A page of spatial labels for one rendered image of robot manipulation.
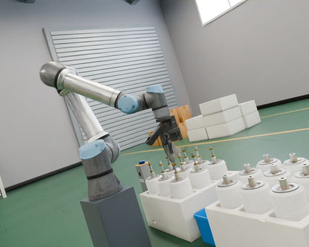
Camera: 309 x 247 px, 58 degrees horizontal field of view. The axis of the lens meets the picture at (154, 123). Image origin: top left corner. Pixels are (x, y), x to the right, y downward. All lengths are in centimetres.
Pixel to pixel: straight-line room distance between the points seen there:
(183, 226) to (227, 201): 31
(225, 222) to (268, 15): 612
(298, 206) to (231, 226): 25
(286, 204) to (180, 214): 52
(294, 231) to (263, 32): 626
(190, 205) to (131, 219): 26
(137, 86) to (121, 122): 111
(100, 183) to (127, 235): 24
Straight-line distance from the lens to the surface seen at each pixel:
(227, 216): 103
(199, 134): 439
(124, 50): 750
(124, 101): 114
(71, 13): 736
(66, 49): 678
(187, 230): 129
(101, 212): 118
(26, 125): 620
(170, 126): 129
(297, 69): 665
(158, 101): 126
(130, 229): 125
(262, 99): 710
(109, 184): 121
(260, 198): 96
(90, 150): 120
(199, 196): 131
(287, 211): 90
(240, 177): 113
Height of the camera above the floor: 56
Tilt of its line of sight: 1 degrees down
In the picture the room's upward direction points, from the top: 17 degrees counter-clockwise
